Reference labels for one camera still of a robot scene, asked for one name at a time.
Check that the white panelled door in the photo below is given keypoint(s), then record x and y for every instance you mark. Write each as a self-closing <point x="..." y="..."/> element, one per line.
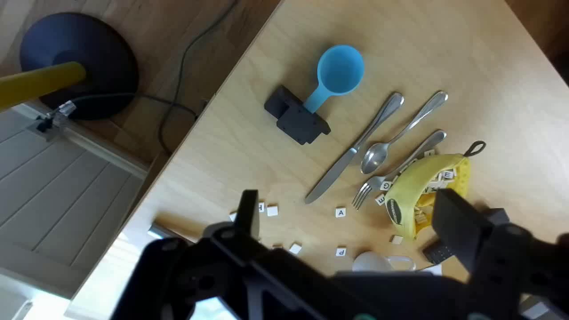
<point x="54" y="195"/>

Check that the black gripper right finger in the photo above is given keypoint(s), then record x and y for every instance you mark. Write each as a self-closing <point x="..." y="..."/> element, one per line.
<point x="464" y="227"/>

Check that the yellow banana-shaped tile pouch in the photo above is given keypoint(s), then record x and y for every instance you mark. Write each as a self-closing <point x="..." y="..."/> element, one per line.
<point x="415" y="177"/>

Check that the small black block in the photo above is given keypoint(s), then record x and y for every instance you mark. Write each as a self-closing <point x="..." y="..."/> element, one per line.
<point x="295" y="121"/>

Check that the silver fork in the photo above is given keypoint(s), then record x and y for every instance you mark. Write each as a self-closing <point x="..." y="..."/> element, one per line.
<point x="367" y="188"/>

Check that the silver spoon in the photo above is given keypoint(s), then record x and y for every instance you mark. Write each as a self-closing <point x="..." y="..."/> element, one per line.
<point x="374" y="156"/>

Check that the small white letter tile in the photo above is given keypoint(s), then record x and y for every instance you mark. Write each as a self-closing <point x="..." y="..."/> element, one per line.
<point x="294" y="247"/>
<point x="395" y="238"/>
<point x="272" y="209"/>
<point x="342" y="250"/>
<point x="340" y="211"/>
<point x="262" y="206"/>
<point x="231" y="215"/>

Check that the yellow barrier post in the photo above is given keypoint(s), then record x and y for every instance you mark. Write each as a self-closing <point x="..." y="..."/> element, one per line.
<point x="36" y="81"/>

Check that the blue plastic measuring cup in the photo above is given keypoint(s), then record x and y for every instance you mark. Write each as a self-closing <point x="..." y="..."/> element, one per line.
<point x="340" y="69"/>

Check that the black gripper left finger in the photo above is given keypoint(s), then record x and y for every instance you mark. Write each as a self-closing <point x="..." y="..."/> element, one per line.
<point x="247" y="213"/>

